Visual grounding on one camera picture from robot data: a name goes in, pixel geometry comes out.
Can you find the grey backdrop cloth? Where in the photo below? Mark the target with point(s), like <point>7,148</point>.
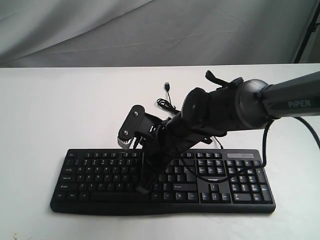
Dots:
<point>148,33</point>

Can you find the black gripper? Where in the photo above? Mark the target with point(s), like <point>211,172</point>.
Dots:
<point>168,141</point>

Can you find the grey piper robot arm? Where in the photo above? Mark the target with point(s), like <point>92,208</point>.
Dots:
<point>238,105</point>

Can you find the black acer keyboard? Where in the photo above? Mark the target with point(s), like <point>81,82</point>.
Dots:
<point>104,181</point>

